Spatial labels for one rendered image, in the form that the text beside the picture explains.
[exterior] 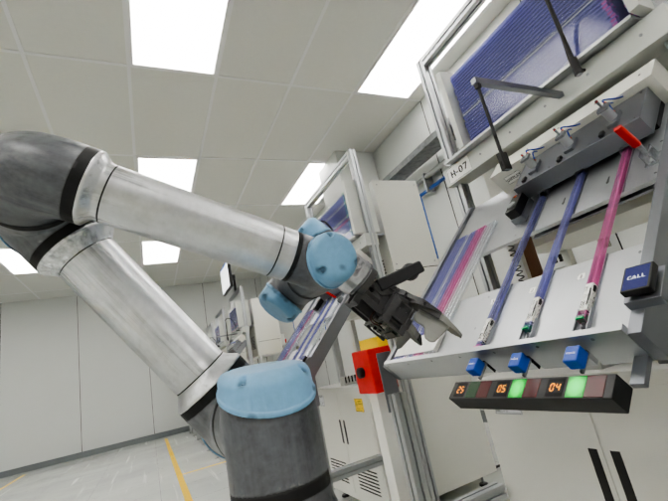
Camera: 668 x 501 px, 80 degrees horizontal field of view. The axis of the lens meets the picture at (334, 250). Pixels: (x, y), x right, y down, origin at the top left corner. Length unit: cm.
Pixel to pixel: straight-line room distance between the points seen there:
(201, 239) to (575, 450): 102
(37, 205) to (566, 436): 118
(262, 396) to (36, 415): 890
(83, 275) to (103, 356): 860
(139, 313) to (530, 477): 111
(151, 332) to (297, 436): 26
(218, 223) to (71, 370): 880
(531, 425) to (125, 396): 840
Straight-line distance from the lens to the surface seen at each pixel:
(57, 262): 65
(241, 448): 49
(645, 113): 112
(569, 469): 127
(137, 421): 916
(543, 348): 79
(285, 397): 48
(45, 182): 54
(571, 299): 84
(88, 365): 924
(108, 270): 63
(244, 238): 53
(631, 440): 114
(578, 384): 72
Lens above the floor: 77
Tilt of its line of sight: 15 degrees up
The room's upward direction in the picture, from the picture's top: 12 degrees counter-clockwise
